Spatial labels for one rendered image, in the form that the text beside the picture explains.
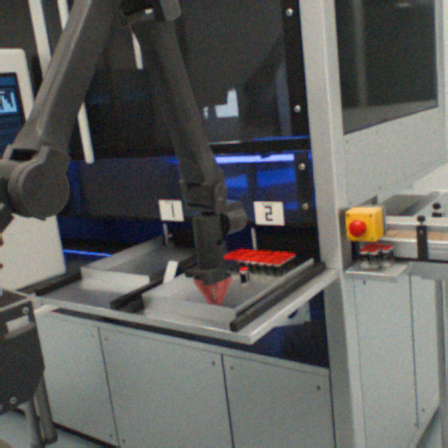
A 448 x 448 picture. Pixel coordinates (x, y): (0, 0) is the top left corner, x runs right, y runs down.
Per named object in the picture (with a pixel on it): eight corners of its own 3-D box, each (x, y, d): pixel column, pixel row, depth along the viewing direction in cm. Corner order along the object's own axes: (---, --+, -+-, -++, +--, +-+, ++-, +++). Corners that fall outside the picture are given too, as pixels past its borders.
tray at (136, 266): (163, 245, 181) (161, 235, 180) (227, 250, 166) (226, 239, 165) (82, 279, 154) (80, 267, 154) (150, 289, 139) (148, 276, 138)
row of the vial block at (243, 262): (226, 272, 145) (224, 255, 144) (285, 278, 134) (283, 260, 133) (221, 274, 143) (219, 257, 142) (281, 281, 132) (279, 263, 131)
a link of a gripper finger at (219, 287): (242, 306, 116) (238, 263, 115) (222, 317, 111) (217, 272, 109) (216, 302, 121) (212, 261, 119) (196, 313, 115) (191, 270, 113)
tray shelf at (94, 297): (152, 250, 184) (151, 244, 184) (350, 267, 143) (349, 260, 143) (30, 301, 147) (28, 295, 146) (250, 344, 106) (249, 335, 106)
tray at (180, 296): (229, 263, 153) (228, 251, 152) (314, 272, 137) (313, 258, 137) (144, 308, 126) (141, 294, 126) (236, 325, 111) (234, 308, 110)
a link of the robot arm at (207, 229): (185, 213, 111) (207, 213, 107) (207, 207, 116) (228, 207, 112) (189, 246, 112) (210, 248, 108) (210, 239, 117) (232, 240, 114)
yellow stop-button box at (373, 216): (358, 233, 138) (356, 205, 137) (386, 234, 134) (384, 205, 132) (346, 241, 132) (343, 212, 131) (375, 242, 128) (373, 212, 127)
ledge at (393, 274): (366, 261, 147) (366, 254, 147) (415, 265, 139) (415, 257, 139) (345, 278, 136) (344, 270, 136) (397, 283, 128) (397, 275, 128)
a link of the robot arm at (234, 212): (181, 182, 111) (214, 185, 106) (217, 174, 120) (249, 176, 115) (184, 239, 114) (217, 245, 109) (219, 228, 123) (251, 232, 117)
